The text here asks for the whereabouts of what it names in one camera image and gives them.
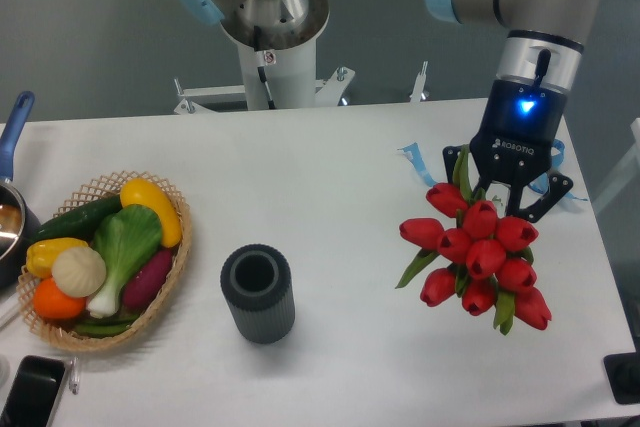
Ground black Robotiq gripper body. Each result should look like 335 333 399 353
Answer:
470 80 567 190

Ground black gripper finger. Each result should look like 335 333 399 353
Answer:
505 171 574 223
442 145 490 193

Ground red tulip bouquet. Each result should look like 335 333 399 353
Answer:
394 144 553 336

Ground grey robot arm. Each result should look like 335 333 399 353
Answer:
179 0 600 222

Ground dark grey ribbed vase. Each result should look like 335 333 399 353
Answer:
220 244 296 344

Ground blue ribbon bundle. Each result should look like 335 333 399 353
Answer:
527 139 589 208

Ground blue ribbon strip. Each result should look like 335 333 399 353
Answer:
399 142 441 187

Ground black device at edge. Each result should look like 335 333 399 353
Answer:
603 352 640 405

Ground yellow squash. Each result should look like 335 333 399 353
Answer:
120 177 182 248

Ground green bok choy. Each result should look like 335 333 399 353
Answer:
87 204 162 319

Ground purple sweet potato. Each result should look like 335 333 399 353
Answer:
122 249 172 312

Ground woven wicker basket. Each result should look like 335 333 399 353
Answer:
16 171 192 353

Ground green cucumber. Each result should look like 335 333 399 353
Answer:
32 196 122 242

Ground white steamed bun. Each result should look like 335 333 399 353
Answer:
51 247 106 298

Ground green pea pods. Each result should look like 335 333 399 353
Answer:
72 314 139 338

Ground yellow bell pepper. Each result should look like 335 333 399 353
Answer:
25 237 89 279

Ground orange fruit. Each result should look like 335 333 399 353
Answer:
33 278 86 320

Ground small clear clip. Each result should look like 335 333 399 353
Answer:
68 356 80 395

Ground black smartphone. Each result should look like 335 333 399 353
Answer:
1 355 67 427

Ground white frame at right edge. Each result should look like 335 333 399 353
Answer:
591 118 639 215

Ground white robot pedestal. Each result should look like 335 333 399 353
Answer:
180 0 355 111

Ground blue handled saucepan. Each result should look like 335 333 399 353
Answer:
1 91 40 288

